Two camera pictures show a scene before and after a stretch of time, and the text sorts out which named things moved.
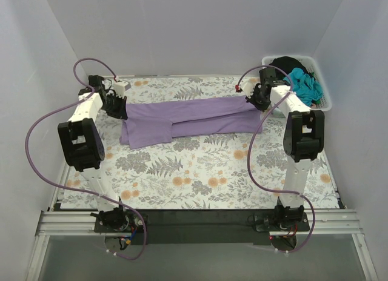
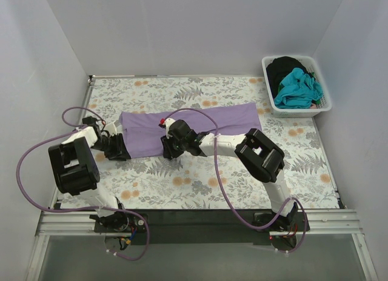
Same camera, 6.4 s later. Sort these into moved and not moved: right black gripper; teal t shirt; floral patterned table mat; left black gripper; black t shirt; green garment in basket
Moved: right black gripper; left black gripper
Not moved: teal t shirt; green garment in basket; black t shirt; floral patterned table mat
